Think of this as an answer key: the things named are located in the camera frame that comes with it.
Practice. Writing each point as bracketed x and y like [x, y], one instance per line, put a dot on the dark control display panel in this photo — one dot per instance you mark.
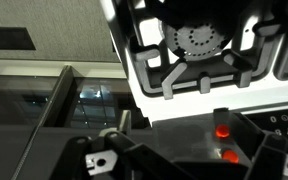
[284, 128]

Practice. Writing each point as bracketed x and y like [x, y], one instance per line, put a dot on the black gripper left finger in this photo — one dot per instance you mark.
[134, 161]

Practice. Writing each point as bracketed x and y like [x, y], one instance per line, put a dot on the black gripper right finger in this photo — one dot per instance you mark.
[267, 163]

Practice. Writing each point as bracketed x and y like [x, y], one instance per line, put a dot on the small red round button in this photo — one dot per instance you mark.
[230, 156]
[222, 130]

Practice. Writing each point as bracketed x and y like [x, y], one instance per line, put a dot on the dark window frame post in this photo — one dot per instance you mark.
[62, 96]

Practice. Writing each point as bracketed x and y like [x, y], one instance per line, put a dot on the black burner grate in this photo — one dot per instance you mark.
[174, 78]

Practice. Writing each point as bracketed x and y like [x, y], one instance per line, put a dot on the grey toy stove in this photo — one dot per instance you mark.
[184, 105]

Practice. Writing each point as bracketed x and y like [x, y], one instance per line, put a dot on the grey perforated burner cap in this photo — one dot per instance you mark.
[197, 41]

